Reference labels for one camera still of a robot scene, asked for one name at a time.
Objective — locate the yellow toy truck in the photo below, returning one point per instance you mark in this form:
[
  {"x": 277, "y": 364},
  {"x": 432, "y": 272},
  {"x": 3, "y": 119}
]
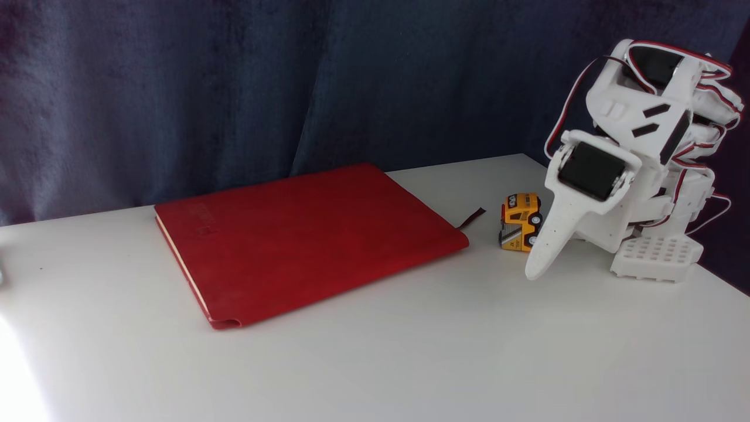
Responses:
[{"x": 518, "y": 217}]

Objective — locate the red notebook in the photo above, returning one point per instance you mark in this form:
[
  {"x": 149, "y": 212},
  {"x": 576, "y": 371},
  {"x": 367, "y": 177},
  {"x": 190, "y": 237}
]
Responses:
[{"x": 304, "y": 240}]

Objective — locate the dark brown bookmark ribbon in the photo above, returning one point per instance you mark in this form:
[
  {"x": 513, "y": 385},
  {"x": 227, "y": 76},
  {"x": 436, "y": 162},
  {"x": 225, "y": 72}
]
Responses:
[{"x": 471, "y": 219}]

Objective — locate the dark blue curtain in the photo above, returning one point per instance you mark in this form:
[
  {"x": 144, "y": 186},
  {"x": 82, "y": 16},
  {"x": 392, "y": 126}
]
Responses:
[{"x": 234, "y": 88}]

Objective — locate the white perforated base plate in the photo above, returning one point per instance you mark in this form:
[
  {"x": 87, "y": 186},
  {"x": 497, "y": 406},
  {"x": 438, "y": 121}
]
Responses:
[{"x": 656, "y": 258}]

